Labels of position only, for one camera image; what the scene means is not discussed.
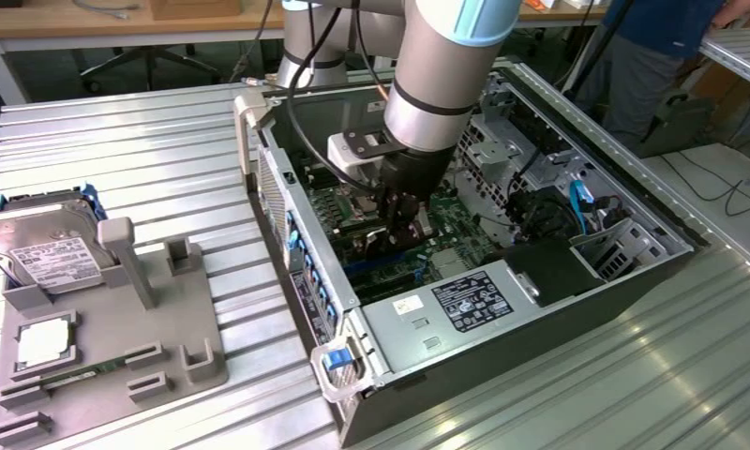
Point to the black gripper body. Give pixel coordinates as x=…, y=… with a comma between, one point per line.
x=415, y=175

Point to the person's bare forearm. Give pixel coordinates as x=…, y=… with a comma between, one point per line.
x=734, y=11

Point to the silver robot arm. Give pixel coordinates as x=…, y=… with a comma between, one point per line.
x=437, y=70

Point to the CPU socket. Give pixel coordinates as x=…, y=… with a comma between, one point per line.
x=362, y=206

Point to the green motherboard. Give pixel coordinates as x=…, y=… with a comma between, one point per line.
x=469, y=234

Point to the silver chipset heatsink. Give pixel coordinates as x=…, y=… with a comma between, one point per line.
x=453, y=261

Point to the metal disk bay cage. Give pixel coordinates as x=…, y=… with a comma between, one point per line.
x=493, y=154

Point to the black expansion slot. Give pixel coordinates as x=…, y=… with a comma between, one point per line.
x=381, y=286

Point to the black plastic air shroud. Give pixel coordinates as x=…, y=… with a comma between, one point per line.
x=537, y=272

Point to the grey power supply unit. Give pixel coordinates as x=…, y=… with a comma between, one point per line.
x=411, y=337

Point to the blue case latch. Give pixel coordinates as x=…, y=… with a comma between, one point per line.
x=334, y=360

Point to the black open PC case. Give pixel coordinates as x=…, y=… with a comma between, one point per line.
x=474, y=375

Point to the grey box device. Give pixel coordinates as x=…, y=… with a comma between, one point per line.
x=681, y=126

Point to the person in blue shirt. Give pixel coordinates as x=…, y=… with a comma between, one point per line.
x=650, y=56

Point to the blue disk caddy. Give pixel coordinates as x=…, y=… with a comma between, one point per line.
x=93, y=201

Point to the black office chair base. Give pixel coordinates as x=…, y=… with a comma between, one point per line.
x=149, y=58

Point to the brown cardboard box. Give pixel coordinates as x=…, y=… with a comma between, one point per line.
x=193, y=9

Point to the grey parts rack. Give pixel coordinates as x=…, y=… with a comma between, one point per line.
x=99, y=337

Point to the silver hard disk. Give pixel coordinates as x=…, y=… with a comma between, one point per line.
x=43, y=248

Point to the loose green RAM stick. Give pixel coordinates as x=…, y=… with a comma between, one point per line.
x=81, y=375

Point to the silver CPU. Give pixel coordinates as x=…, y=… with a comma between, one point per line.
x=43, y=344

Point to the wooden desk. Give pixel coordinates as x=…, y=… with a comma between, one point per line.
x=67, y=25

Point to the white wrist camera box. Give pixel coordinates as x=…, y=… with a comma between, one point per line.
x=350, y=164

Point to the silver drive bracket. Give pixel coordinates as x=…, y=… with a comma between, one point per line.
x=618, y=253

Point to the aluminium profile frame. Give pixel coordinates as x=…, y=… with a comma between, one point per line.
x=743, y=51

